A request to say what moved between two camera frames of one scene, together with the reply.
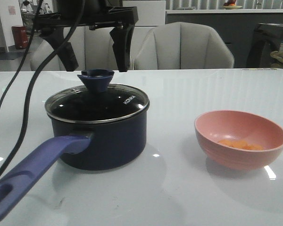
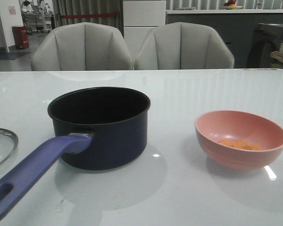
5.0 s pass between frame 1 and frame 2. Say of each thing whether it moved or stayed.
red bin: stayed
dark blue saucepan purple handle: moved
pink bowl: stayed
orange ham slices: stayed
